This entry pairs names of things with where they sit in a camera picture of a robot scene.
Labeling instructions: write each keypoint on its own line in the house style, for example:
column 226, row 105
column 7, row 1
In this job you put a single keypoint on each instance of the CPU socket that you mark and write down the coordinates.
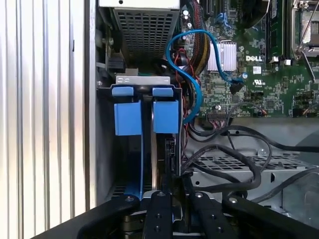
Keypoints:
column 306, row 22

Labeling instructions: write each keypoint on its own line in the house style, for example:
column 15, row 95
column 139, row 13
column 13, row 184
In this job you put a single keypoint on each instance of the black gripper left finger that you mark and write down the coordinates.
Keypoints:
column 159, row 214

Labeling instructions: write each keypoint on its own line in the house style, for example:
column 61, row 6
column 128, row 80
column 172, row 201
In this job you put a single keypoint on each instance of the black PC case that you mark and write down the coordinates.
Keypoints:
column 91, row 124

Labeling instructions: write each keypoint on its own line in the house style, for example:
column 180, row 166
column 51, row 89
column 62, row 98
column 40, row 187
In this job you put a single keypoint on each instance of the blue disk carrier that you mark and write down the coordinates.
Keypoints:
column 122, row 90

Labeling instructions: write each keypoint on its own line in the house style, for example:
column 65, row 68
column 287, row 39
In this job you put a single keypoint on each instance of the green RAM stick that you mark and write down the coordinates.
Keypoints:
column 275, row 30

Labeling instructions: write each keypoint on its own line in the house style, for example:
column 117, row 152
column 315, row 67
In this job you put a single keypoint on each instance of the green motherboard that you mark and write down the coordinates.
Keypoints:
column 269, row 82

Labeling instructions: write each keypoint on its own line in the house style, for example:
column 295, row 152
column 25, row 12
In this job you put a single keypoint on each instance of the perforated metal drive cage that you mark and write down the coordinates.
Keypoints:
column 224, row 164

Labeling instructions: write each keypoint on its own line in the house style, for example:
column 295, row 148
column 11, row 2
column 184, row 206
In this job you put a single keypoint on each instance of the silver finned heat sink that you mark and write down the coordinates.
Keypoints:
column 221, row 56

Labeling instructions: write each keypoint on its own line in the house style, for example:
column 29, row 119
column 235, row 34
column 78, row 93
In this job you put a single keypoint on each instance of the silver power supply unit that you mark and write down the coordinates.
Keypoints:
column 144, row 30

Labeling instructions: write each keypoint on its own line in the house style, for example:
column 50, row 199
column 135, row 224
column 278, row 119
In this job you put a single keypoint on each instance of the hard disk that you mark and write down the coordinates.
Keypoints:
column 127, row 117

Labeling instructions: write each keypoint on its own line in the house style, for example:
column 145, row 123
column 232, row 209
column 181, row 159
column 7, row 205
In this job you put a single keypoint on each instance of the metal locking lever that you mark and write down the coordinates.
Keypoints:
column 309, row 67

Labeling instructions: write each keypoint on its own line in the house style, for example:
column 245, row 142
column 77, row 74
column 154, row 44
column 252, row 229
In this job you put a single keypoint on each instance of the black heat sink fan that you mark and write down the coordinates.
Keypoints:
column 254, row 12

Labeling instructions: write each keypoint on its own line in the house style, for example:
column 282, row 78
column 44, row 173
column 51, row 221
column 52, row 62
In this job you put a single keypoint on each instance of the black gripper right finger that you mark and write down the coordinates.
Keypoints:
column 207, row 219

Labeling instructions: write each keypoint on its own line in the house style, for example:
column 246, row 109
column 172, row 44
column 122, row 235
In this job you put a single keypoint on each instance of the disk bay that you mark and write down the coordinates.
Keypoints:
column 104, row 90

